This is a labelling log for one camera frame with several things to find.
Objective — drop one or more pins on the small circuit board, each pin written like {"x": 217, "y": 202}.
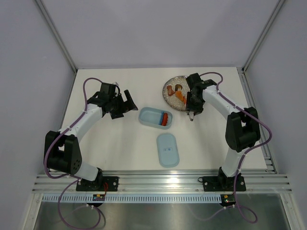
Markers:
{"x": 228, "y": 200}
{"x": 98, "y": 197}

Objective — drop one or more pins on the right small circuit board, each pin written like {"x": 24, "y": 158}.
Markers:
{"x": 228, "y": 200}

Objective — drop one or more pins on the orange carrot food piece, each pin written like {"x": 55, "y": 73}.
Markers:
{"x": 179, "y": 95}

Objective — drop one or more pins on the white slotted cable duct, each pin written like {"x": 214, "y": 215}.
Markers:
{"x": 145, "y": 198}

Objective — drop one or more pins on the red sausage food piece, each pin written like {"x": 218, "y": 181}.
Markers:
{"x": 164, "y": 120}

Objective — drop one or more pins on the aluminium frame post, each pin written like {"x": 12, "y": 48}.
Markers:
{"x": 52, "y": 28}
{"x": 265, "y": 31}

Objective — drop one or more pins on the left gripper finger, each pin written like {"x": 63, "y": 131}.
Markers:
{"x": 129, "y": 103}
{"x": 116, "y": 114}

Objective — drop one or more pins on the light blue lunch box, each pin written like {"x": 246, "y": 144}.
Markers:
{"x": 152, "y": 117}

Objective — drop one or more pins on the brown mushroom food piece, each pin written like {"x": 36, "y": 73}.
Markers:
{"x": 178, "y": 87}

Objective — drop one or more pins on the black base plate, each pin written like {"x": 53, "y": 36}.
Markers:
{"x": 217, "y": 184}
{"x": 108, "y": 183}

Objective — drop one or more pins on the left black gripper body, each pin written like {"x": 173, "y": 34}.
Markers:
{"x": 117, "y": 103}

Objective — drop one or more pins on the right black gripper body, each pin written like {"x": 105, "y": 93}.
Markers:
{"x": 194, "y": 104}

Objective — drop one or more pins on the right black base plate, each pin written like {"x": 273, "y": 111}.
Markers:
{"x": 217, "y": 184}

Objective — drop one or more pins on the left aluminium frame post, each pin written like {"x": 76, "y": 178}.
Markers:
{"x": 52, "y": 28}

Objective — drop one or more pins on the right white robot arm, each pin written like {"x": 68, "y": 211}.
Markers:
{"x": 241, "y": 134}

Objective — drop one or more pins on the speckled ceramic plate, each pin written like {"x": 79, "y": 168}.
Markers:
{"x": 173, "y": 101}

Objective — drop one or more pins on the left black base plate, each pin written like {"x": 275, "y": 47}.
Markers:
{"x": 108, "y": 183}

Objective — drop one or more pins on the left small circuit board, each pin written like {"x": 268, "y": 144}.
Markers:
{"x": 98, "y": 197}

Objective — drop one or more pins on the aluminium mounting rail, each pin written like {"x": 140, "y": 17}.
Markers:
{"x": 171, "y": 182}

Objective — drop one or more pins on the light blue lunch box lid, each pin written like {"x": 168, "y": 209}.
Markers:
{"x": 167, "y": 150}

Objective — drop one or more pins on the right aluminium frame post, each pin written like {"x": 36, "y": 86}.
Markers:
{"x": 265, "y": 31}

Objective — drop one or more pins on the brown meat food piece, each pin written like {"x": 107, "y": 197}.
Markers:
{"x": 170, "y": 91}

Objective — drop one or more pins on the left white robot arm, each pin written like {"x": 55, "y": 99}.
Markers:
{"x": 62, "y": 148}

